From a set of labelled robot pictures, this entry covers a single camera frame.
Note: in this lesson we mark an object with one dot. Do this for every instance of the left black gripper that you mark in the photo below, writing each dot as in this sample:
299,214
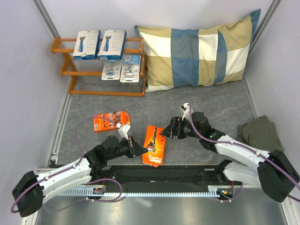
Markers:
134,148

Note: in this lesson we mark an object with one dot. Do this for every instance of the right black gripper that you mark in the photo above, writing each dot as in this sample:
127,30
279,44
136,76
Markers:
176,123

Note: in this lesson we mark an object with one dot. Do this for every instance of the orange black razor pack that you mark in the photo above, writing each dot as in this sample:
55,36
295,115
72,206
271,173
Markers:
154,143

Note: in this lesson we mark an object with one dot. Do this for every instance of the orange razor cartridge pack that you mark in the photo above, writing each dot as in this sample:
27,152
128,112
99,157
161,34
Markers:
109,121

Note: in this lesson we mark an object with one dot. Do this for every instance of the Gillette razor blister pack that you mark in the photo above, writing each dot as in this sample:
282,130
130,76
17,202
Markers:
130,69

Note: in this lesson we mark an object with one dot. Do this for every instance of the clear blister razor pack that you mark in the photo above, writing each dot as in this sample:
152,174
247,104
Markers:
111,70

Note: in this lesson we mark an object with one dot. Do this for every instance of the white box blue razor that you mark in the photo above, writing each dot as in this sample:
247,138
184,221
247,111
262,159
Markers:
87,45
112,45

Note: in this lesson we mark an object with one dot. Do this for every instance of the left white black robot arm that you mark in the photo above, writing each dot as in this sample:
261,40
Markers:
34,190

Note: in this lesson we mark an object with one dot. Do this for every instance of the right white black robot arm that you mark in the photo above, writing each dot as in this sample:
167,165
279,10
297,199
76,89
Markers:
272,172

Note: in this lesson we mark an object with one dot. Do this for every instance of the orange wooden two-tier shelf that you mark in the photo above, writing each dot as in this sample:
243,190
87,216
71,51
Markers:
77,68

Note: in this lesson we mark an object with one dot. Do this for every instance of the blue beige checkered pillow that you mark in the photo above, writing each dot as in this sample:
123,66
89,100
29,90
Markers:
202,57

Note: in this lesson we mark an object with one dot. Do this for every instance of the olive green cloth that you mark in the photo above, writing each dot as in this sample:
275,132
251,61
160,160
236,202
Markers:
260,133

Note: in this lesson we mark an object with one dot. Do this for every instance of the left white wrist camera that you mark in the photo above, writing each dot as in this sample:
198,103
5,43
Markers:
123,130

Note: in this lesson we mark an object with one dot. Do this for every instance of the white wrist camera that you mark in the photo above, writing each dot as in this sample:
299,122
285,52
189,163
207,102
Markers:
187,111
123,130

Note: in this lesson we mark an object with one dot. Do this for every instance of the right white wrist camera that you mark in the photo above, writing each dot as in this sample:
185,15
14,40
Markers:
187,111

